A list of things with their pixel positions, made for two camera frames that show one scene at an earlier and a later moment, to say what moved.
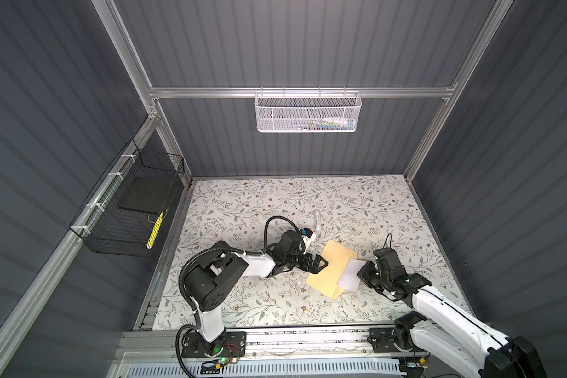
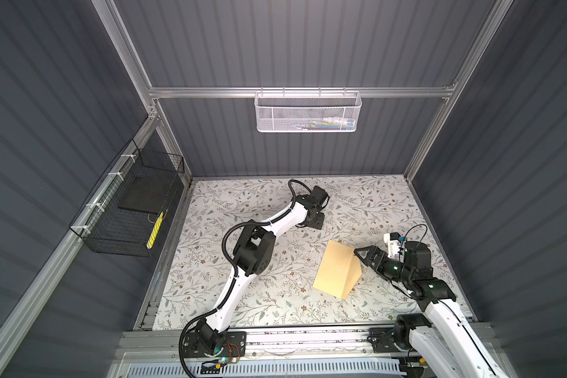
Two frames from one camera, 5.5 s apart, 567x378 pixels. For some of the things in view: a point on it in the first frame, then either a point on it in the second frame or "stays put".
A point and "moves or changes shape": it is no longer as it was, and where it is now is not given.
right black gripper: x=363 y=274 → x=374 y=251
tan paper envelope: x=337 y=256 moves or changes shape
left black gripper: x=316 y=268 → x=318 y=223
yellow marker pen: x=154 y=231 stays put
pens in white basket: x=327 y=124 stays put
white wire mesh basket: x=307 y=111 stays put
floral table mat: x=285 y=252 stays put
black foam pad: x=148 y=194 stays put
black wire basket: x=120 y=218 stays put
